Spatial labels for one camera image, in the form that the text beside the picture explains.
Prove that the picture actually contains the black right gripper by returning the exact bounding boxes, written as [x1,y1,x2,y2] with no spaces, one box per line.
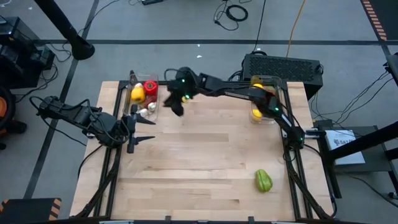
[163,67,200,118]

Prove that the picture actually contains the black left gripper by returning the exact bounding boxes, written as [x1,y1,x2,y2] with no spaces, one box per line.
[96,105,156,154]

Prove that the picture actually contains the red bell pepper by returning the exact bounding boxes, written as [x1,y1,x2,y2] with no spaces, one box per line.
[143,80,159,96]

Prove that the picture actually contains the yellow bell pepper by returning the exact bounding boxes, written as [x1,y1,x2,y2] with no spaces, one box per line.
[130,86,146,105]

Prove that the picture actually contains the clear plastic bin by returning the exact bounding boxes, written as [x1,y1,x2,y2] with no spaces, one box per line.
[123,73,160,123]
[248,74,283,125]

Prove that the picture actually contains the green chayote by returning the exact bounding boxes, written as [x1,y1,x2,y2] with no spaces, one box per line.
[256,169,274,193]

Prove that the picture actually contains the black perforated computer case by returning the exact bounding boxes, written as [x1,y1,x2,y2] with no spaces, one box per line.
[241,53,324,101]

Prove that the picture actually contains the black stand pole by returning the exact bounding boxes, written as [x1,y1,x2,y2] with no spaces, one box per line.
[33,0,96,62]

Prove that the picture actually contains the black box hazard stripes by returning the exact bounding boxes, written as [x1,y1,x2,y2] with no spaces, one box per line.
[0,198,62,224]

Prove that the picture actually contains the black and orange wheel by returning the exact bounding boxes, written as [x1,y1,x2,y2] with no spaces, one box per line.
[0,85,27,150]

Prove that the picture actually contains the black equipment rack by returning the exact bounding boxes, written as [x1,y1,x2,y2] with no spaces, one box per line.
[0,17,58,91]

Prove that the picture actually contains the black metal stand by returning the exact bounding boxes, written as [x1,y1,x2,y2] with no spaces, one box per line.
[317,119,398,200]

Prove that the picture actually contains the black mat striped edge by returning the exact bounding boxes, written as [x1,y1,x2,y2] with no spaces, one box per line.
[360,0,398,41]

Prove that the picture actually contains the black metal table frame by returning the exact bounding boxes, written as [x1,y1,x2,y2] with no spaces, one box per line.
[73,70,340,224]

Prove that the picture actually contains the coiled black cable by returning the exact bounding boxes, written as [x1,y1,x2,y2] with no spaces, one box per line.
[213,0,249,32]

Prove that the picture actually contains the long thin black cable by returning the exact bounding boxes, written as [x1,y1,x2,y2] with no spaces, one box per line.
[251,0,267,54]

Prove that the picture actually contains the long yellow cable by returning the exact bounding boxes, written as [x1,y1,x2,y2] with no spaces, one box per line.
[285,0,307,58]

